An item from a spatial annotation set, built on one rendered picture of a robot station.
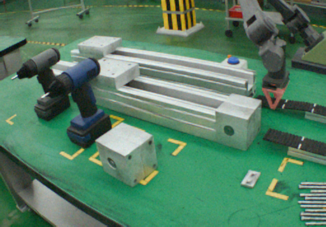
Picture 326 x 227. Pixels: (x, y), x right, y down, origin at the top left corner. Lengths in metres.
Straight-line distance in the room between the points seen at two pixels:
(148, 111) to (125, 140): 0.24
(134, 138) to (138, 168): 0.07
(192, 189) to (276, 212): 0.20
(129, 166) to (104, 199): 0.10
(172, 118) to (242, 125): 0.22
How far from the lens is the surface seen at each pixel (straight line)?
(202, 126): 0.86
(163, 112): 0.90
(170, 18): 4.32
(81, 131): 0.88
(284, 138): 0.81
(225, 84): 0.99
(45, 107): 1.07
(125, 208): 0.70
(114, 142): 0.73
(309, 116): 0.96
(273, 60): 0.83
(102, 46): 1.26
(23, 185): 1.76
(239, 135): 0.80
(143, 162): 0.74
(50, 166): 0.88
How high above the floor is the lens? 1.29
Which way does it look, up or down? 29 degrees down
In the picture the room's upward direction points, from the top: 7 degrees counter-clockwise
